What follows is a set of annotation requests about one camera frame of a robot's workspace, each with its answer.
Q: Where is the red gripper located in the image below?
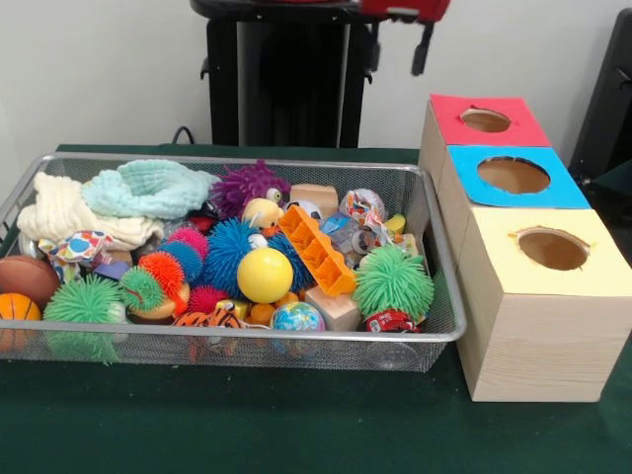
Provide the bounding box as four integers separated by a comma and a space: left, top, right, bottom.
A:
361, 0, 451, 77

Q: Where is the silver mesh bin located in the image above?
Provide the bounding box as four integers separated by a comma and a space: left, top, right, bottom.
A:
0, 151, 468, 374

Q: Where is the wooden three-hole box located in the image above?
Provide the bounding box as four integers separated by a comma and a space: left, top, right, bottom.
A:
418, 93, 632, 404

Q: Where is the purple spiky toy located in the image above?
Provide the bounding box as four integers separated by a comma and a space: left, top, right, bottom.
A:
209, 158, 292, 221

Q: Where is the orange plastic block tray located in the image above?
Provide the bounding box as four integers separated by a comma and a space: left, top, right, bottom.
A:
277, 204, 357, 297

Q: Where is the green spiky ball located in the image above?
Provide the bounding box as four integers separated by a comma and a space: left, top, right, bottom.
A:
352, 244, 435, 322
42, 274, 125, 366

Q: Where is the yellow ball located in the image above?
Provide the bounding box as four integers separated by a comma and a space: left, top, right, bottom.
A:
236, 246, 295, 305

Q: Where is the globe print ball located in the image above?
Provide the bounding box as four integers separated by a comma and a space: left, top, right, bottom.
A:
270, 300, 327, 333

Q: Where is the mint knitted cloth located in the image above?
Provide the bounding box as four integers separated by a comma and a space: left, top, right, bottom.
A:
81, 160, 221, 221

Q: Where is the cream knitted cloth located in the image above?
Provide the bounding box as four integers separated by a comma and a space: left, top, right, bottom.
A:
17, 171, 166, 251

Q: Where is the dark green tablecloth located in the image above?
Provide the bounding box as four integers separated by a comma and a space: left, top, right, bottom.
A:
0, 143, 632, 474

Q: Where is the brown toy football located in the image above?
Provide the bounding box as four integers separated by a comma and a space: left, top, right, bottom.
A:
0, 255, 61, 310

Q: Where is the small orange basketball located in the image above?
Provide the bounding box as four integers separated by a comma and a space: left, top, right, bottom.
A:
0, 292, 43, 353

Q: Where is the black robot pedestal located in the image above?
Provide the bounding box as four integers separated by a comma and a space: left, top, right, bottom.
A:
190, 0, 384, 148

